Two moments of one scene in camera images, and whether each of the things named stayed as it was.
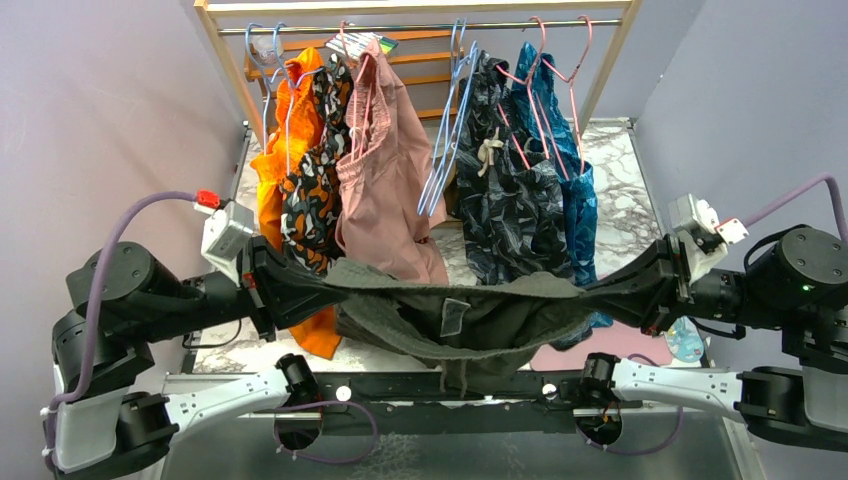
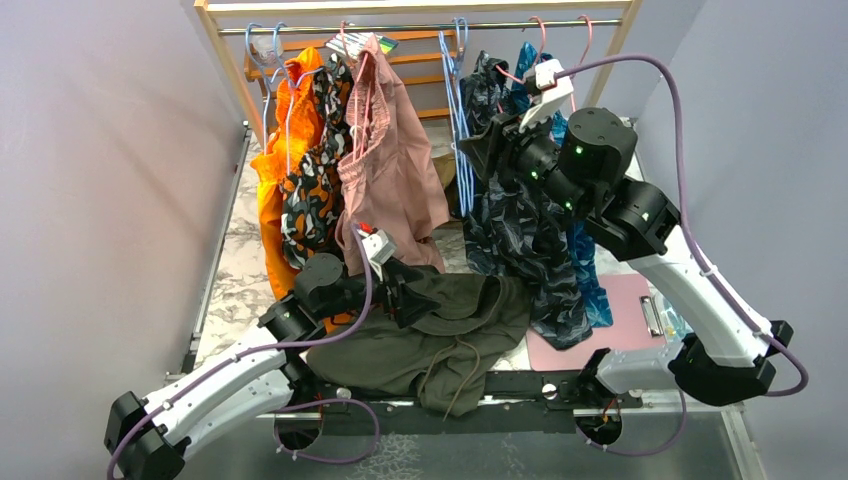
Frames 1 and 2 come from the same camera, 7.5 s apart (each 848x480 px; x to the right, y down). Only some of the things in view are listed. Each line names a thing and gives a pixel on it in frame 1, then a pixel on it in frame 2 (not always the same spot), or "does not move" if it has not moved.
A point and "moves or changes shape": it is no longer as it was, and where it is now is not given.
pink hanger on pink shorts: [344, 24] does not move
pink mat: [616, 336] does not move
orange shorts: [320, 335] does not move
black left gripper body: [265, 296] to [395, 308]
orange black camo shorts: [311, 216] does not move
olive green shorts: [454, 332] moves or changes shape
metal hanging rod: [423, 27] does not move
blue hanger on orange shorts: [295, 78] does not move
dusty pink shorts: [388, 206] does not move
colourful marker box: [355, 43] does not move
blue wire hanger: [464, 54] moves or changes shape
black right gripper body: [668, 294] to [526, 154]
